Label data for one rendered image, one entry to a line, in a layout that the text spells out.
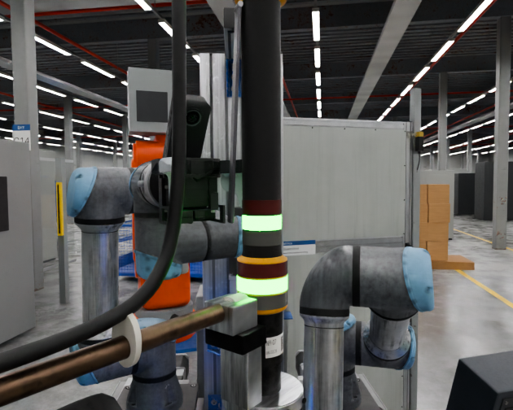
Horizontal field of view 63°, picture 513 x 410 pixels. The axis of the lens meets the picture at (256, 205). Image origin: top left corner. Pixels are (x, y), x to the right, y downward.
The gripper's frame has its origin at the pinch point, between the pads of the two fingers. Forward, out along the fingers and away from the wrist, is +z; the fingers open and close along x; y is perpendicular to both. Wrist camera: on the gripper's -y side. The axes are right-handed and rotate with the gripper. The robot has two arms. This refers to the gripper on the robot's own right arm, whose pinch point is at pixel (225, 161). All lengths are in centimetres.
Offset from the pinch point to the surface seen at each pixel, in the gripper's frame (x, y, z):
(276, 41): -0.7, -9.1, 9.5
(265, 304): 0.8, 12.1, 9.9
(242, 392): 3.1, 18.6, 10.3
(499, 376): -66, 42, -13
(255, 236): 1.2, 6.6, 9.1
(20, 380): 17.7, 11.7, 16.6
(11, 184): 48, 0, -459
